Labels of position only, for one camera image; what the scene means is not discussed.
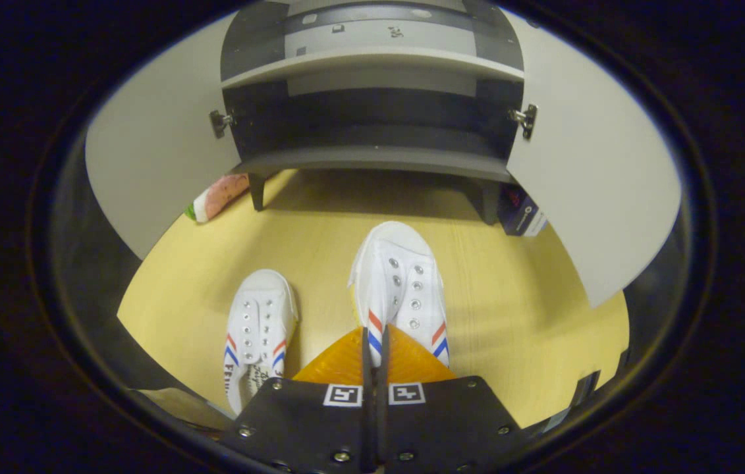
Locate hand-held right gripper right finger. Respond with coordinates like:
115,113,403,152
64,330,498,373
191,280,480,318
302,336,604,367
374,325,526,474

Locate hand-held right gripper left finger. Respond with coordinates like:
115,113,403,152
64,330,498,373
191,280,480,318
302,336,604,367
221,326,373,474

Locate white canvas shoe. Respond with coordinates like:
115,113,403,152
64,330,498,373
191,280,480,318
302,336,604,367
223,269,299,415
348,221,451,368

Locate white cabinet door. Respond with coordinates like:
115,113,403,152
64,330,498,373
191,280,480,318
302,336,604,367
86,13,241,261
503,10,682,309

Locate white and grey shoe cabinet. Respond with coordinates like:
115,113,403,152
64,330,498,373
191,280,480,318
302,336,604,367
219,0,526,224

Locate dark blue box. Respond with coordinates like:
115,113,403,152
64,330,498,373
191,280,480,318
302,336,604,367
501,184,547,236

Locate watermelon slice plush toy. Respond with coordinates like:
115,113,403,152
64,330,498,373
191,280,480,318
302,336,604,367
184,173,251,223

